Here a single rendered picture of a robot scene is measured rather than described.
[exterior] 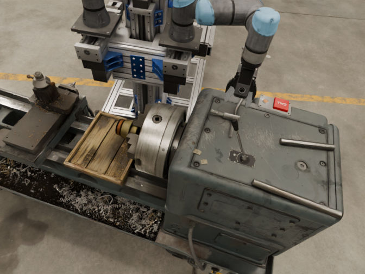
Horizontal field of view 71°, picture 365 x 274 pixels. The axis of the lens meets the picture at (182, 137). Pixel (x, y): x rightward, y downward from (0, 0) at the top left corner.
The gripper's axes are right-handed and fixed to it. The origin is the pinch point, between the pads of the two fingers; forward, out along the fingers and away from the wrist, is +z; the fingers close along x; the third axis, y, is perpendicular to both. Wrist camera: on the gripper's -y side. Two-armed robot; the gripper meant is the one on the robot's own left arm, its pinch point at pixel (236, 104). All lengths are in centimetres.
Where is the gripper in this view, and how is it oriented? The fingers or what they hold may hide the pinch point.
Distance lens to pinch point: 103.0
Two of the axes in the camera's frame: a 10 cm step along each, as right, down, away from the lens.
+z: -0.8, 5.8, 8.1
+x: -9.5, -2.9, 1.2
